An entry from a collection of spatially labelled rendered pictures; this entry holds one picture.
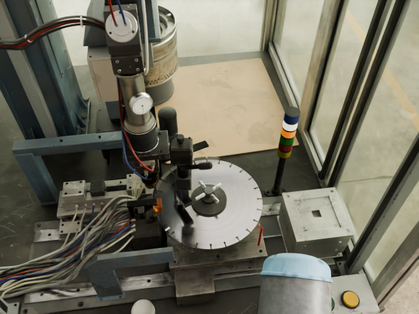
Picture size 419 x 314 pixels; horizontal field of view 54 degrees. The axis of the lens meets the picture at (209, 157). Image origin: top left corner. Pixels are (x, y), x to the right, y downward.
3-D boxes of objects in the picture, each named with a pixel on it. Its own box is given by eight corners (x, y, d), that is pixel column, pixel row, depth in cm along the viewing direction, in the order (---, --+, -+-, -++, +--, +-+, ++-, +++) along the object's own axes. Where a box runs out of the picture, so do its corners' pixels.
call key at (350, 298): (353, 293, 114) (355, 290, 112) (358, 307, 111) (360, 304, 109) (339, 294, 113) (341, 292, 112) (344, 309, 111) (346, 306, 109)
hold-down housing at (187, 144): (195, 179, 116) (192, 129, 101) (194, 193, 113) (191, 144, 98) (175, 179, 116) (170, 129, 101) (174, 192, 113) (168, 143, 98)
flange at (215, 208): (186, 190, 128) (186, 185, 126) (219, 182, 131) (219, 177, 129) (196, 220, 122) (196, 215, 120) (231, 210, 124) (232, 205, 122)
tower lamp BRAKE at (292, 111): (296, 113, 125) (298, 105, 123) (300, 123, 123) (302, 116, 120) (282, 114, 125) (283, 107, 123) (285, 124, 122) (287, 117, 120)
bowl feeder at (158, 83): (178, 68, 201) (174, 0, 173) (184, 111, 181) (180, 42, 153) (115, 74, 198) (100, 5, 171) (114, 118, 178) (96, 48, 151)
